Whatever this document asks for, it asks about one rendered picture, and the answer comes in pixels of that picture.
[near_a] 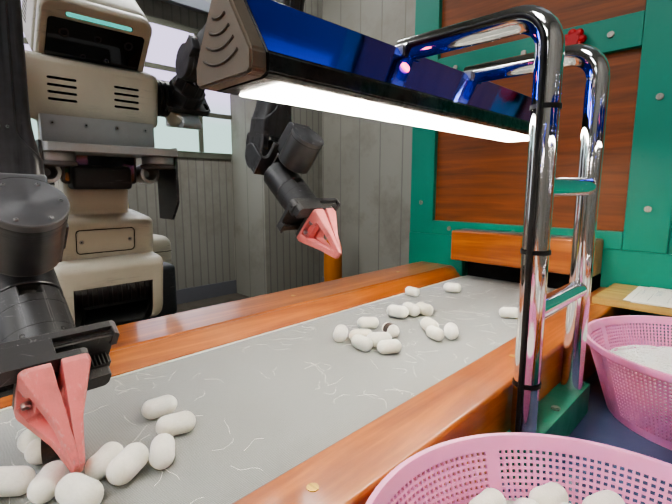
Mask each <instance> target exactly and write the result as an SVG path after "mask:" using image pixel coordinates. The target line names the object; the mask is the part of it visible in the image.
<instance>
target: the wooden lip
mask: <svg viewBox="0 0 672 504"><path fill-rule="evenodd" d="M522 240H523V232H510V231H496V230H483V229H469V228H464V229H458V230H453V231H452V239H451V259H452V260H459V261H467V262H475V263H482V264H490V265H498V266H505V267H513V268H521V255H522V254H521V253H520V249H521V248H522ZM572 240H573V236H566V235H552V234H551V243H550V250H552V251H551V255H550V257H549V270H548V272H551V273H559V274H567V275H570V264H571V252H572ZM603 242H604V240H603V239H599V238H596V240H595V252H594V263H593V274H592V277H594V276H596V275H598V274H600V273H601V264H602V253H603Z"/></svg>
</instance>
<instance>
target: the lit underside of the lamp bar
mask: <svg viewBox="0 0 672 504"><path fill-rule="evenodd" d="M240 96H241V97H247V98H253V99H259V100H265V101H270V102H276V103H282V104H288V105H294V106H300V107H305V108H311V109H317V110H323V111H329V112H335V113H340V114H346V115H352V116H358V117H364V118H370V119H375V120H381V121H387V122H393V123H399V124H405V125H410V126H416V127H422V128H428V129H434V130H440V131H445V132H451V133H457V134H463V135H469V136H474V137H480V138H486V139H492V140H498V141H504V142H516V141H529V136H526V135H522V134H517V133H512V132H508V131H503V130H498V129H493V128H489V127H484V126H479V125H475V124H470V123H465V122H460V121H456V120H451V119H446V118H442V117H437V116H432V115H427V114H423V113H418V112H413V111H409V110H404V109H399V108H395V107H390V106H385V105H380V104H376V103H371V102H366V101H362V100H357V99H352V98H347V97H343V96H338V95H333V94H329V93H324V92H319V91H314V90H310V89H305V88H300V87H296V86H291V85H286V84H281V83H280V84H276V85H272V86H269V87H265V88H261V89H258V90H254V91H250V92H247V93H243V94H240Z"/></svg>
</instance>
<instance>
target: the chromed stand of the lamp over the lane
mask: <svg viewBox="0 0 672 504"><path fill-rule="evenodd" d="M519 34H525V35H528V36H529V37H531V38H532V39H533V41H534V44H535V52H533V53H528V54H524V55H519V56H514V57H509V58H505V59H500V60H495V61H491V62H486V63H481V64H476V65H472V66H467V67H465V68H464V71H463V72H464V73H466V74H467V76H468V77H469V79H470V80H472V81H474V82H476V83H482V82H487V81H492V80H498V79H504V78H509V77H515V76H520V75H526V74H532V73H533V85H532V101H531V105H530V109H529V111H531V116H530V132H529V147H528V163H527V178H526V193H525V209H524V224H523V240H522V248H521V249H520V253H521V254H522V255H521V271H520V286H519V302H518V317H517V333H516V348H515V364H514V376H513V378H512V384H513V395H512V410H511V426H510V429H509V430H508V431H507V432H522V433H539V434H550V435H558V436H565V437H568V436H569V435H570V433H571V432H572V431H573V430H574V429H575V427H576V426H577V425H578V424H579V422H580V421H581V420H582V419H583V417H584V416H585V415H586V414H587V412H588V403H589V392H590V384H588V383H585V382H584V381H583V374H584V363H585V352H586V341H587V329H588V318H589V307H590V296H591V285H592V274H593V263H594V252H595V240H596V229H597V218H598V207H599V196H600V185H601V174H602V163H603V151H604V140H605V129H606V118H607V107H608V96H609V85H610V67H609V63H608V60H607V58H606V57H605V55H604V54H603V53H602V52H601V51H600V50H599V49H597V48H595V47H594V46H591V45H587V44H571V45H566V46H565V35H564V31H563V27H562V25H561V23H560V21H559V19H558V17H557V16H556V15H555V14H554V13H553V12H552V11H550V10H548V9H547V8H545V7H542V6H538V5H528V4H524V5H519V6H515V7H511V8H508V9H504V10H501V11H497V12H494V13H491V14H487V15H484V16H480V17H477V18H474V19H470V20H467V21H463V22H460V23H456V24H453V25H450V26H446V27H443V28H439V29H436V30H433V31H429V32H426V33H422V34H419V35H415V36H412V37H409V38H405V39H402V40H399V41H398V42H397V43H396V47H397V48H398V49H399V51H400V53H401V54H402V55H403V56H404V57H405V58H407V57H408V58H409V59H411V60H417V61H420V59H421V58H425V57H429V56H434V55H438V54H442V53H446V52H450V51H454V50H458V49H462V48H466V47H470V46H474V45H478V44H482V43H487V42H491V41H495V40H499V39H503V38H507V37H511V36H515V35H519ZM571 66H575V67H579V68H581V69H582V70H583V71H584V73H585V76H586V81H585V93H584V106H583V118H582V130H581V142H580V154H579V167H578V177H562V176H556V163H557V149H558V136H559V122H560V110H561V109H562V103H561V95H562V82H563V68H565V67H571ZM570 196H576V203H575V215H574V228H573V240H572V252H571V264H570V276H569V284H566V285H564V286H562V287H560V288H558V289H556V290H554V291H552V292H550V293H548V294H547V284H548V270H549V257H550V255H551V251H552V250H550V243H551V230H552V216H553V203H554V197H570ZM566 306H567V313H566V325H565V337H564V350H563V362H562V374H561V382H560V383H559V384H557V385H556V386H555V387H554V388H553V389H552V390H551V391H550V392H549V393H548V394H547V395H546V396H545V397H543V398H542V399H541V400H540V401H539V391H540V389H541V385H542V383H541V381H540V378H541V364H542V351H543V337H544V324H545V318H547V317H548V316H550V315H552V314H554V313H555V312H557V311H559V310H560V309H562V308H564V307H566Z"/></svg>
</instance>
